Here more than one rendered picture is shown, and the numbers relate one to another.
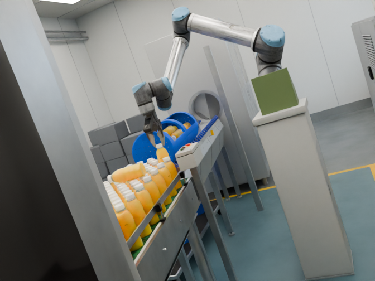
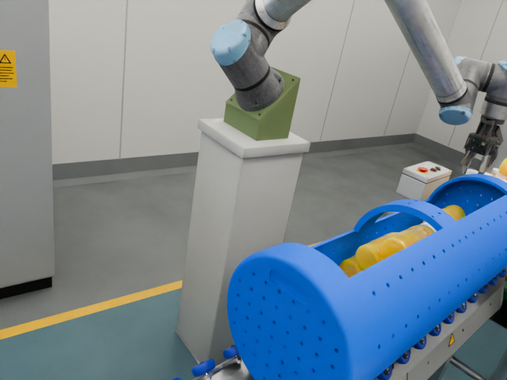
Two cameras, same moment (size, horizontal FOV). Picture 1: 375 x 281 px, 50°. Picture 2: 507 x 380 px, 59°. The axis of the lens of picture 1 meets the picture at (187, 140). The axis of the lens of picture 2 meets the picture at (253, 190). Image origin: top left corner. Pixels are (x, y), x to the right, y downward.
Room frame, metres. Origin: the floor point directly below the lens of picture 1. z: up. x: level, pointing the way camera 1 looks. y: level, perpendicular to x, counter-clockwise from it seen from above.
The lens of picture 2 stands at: (3.92, 0.20, 1.61)
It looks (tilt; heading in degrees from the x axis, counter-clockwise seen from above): 25 degrees down; 208
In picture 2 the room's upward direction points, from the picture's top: 11 degrees clockwise
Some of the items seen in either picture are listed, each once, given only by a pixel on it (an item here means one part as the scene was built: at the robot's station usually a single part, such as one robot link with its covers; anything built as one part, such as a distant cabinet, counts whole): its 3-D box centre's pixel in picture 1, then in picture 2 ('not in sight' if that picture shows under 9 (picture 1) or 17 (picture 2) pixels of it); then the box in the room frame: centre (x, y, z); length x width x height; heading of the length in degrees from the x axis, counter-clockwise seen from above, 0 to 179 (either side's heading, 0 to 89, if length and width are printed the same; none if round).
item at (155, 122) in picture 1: (152, 121); (485, 135); (2.31, 0.16, 1.30); 0.09 x 0.08 x 0.12; 165
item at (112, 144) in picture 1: (127, 155); not in sight; (6.68, 1.04, 0.59); 1.20 x 0.80 x 1.19; 68
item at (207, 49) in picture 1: (234, 130); not in sight; (3.85, -0.46, 0.85); 0.06 x 0.06 x 1.70; 75
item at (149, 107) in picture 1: (146, 108); (496, 111); (2.30, 0.16, 1.38); 0.10 x 0.09 x 0.05; 75
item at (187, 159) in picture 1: (189, 155); (424, 180); (2.22, 0.02, 1.05); 0.20 x 0.10 x 0.10; 165
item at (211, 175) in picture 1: (221, 203); not in sight; (3.49, -0.10, 0.31); 0.06 x 0.06 x 0.63; 75
